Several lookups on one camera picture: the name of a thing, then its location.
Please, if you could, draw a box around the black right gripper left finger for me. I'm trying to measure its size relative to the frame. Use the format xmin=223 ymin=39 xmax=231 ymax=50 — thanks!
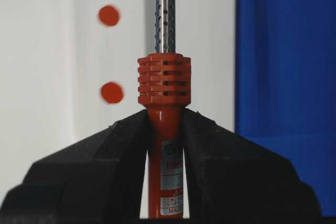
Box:
xmin=1 ymin=110 xmax=150 ymax=223

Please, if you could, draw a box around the red dot mark middle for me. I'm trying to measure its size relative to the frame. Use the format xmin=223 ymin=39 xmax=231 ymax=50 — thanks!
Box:
xmin=98 ymin=5 xmax=120 ymax=26

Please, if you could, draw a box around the blue table mat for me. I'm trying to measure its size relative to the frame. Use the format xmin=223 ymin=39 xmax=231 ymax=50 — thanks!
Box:
xmin=235 ymin=0 xmax=335 ymax=216

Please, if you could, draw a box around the red dot mark near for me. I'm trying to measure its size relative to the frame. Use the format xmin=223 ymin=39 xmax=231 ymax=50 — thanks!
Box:
xmin=100 ymin=82 xmax=123 ymax=103

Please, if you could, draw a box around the red dot mark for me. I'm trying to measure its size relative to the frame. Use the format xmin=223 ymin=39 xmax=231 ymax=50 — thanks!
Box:
xmin=100 ymin=82 xmax=123 ymax=103
xmin=98 ymin=5 xmax=120 ymax=26

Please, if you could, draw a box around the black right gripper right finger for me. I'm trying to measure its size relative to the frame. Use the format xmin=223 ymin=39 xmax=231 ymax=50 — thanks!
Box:
xmin=182 ymin=109 xmax=321 ymax=223

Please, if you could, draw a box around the red handled soldering iron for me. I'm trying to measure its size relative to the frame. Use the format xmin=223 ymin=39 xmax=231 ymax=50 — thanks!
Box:
xmin=138 ymin=0 xmax=191 ymax=219

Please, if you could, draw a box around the white foam board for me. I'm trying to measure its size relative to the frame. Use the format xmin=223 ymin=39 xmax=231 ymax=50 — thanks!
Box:
xmin=0 ymin=0 xmax=237 ymax=219

